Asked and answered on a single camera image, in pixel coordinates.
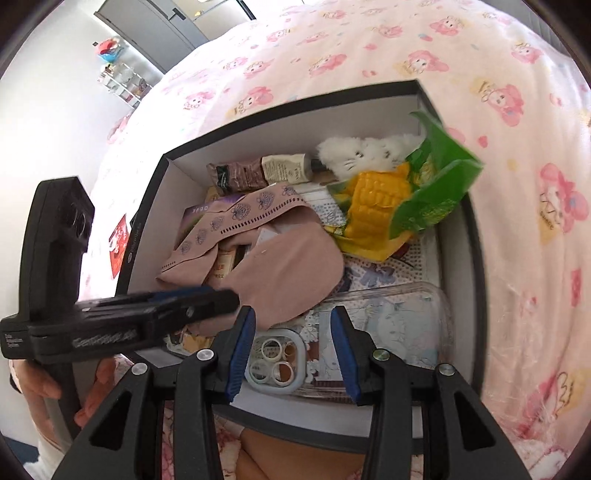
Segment person's left forearm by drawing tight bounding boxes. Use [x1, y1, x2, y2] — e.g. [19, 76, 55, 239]
[18, 406, 75, 480]

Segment grey wardrobe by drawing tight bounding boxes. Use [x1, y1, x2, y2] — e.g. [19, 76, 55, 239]
[95, 0, 259, 75]

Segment pink patterned cloth pouch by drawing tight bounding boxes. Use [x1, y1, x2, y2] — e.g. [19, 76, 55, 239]
[156, 182, 345, 333]

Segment green corn packet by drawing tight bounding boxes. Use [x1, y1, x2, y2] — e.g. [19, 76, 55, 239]
[323, 111, 485, 259]

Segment pink printed blanket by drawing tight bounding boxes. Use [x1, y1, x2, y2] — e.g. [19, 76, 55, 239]
[81, 0, 591, 480]

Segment person's leg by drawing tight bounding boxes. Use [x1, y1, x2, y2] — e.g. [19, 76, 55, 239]
[238, 428, 370, 480]

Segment clear cartoon phone case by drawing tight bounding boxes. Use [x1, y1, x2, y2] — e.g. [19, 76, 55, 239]
[245, 282, 455, 397]

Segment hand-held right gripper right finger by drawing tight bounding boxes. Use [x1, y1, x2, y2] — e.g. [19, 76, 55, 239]
[329, 305, 532, 480]

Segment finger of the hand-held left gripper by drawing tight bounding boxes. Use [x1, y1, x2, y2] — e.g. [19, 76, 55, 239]
[152, 289, 242, 334]
[78, 286, 218, 315]

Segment orange printed box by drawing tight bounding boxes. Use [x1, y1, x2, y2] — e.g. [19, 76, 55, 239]
[205, 244, 252, 284]

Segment white shelf rack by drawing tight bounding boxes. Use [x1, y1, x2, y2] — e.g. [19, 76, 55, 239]
[97, 62, 155, 109]

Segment white plush toy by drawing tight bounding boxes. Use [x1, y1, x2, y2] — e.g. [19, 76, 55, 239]
[316, 133, 423, 182]

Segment person's left hand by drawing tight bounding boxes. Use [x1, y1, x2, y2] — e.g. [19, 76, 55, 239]
[9, 357, 119, 428]

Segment cream tube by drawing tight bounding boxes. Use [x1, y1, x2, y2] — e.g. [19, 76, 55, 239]
[261, 154, 324, 185]

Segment black storage box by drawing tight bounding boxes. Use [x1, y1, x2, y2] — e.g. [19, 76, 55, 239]
[115, 79, 488, 455]

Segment red snack packet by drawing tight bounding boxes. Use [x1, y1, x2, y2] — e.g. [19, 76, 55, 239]
[108, 215, 129, 280]

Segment pink floor cushion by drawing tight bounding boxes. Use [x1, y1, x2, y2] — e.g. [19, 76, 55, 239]
[107, 115, 132, 144]

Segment brown sachet packet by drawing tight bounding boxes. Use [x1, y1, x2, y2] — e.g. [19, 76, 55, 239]
[206, 157, 269, 195]

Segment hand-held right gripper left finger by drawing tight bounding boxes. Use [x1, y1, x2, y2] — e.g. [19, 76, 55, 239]
[51, 305, 257, 480]

